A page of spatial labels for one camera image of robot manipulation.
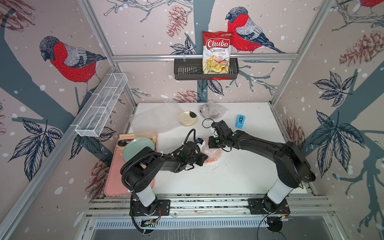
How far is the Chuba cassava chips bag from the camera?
0.85 metres

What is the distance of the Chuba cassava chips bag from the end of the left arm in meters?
0.46

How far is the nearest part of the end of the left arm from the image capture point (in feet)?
2.39
